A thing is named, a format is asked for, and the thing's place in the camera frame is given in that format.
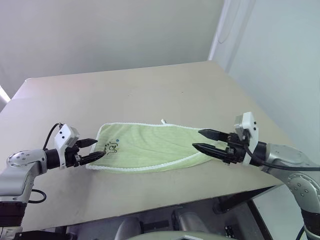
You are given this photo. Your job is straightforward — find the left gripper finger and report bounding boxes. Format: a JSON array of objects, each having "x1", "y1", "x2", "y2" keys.
[
  {"x1": 79, "y1": 150, "x2": 107, "y2": 165},
  {"x1": 75, "y1": 138, "x2": 99, "y2": 149}
]

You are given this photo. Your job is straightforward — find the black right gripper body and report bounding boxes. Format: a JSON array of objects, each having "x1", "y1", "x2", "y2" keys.
[{"x1": 223, "y1": 131, "x2": 249, "y2": 166}]

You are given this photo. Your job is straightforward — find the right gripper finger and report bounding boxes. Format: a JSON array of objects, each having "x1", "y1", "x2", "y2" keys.
[
  {"x1": 191, "y1": 142, "x2": 228, "y2": 161},
  {"x1": 198, "y1": 128, "x2": 229, "y2": 142}
]

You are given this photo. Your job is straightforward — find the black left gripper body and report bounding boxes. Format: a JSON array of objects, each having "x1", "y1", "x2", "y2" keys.
[{"x1": 63, "y1": 144, "x2": 84, "y2": 168}]

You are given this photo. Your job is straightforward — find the light green towel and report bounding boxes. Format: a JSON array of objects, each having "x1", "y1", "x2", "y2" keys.
[{"x1": 85, "y1": 118, "x2": 219, "y2": 174}]

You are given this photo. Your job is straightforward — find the grey rounded shape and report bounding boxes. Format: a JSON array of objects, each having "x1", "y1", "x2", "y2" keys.
[{"x1": 113, "y1": 216, "x2": 143, "y2": 240}]

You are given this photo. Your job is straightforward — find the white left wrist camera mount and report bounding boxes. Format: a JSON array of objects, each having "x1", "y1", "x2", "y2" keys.
[{"x1": 54, "y1": 123, "x2": 81, "y2": 170}]

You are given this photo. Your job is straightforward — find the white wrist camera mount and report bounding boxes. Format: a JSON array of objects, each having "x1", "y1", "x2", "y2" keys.
[
  {"x1": 54, "y1": 123, "x2": 81, "y2": 170},
  {"x1": 233, "y1": 111, "x2": 260, "y2": 166}
]

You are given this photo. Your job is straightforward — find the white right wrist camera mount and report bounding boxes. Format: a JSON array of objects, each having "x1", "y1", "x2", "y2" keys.
[{"x1": 233, "y1": 111, "x2": 260, "y2": 166}]

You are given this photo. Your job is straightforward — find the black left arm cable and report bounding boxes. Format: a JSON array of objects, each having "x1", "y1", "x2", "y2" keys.
[{"x1": 27, "y1": 122, "x2": 64, "y2": 204}]

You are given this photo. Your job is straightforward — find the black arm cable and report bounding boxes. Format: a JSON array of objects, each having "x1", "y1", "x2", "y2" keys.
[
  {"x1": 241, "y1": 143, "x2": 320, "y2": 172},
  {"x1": 27, "y1": 122, "x2": 64, "y2": 204}
]

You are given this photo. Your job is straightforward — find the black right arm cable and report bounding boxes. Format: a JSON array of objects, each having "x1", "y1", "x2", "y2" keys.
[{"x1": 241, "y1": 143, "x2": 320, "y2": 172}]

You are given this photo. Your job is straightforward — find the white hanging cord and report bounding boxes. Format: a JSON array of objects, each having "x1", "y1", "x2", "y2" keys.
[{"x1": 216, "y1": 0, "x2": 242, "y2": 45}]

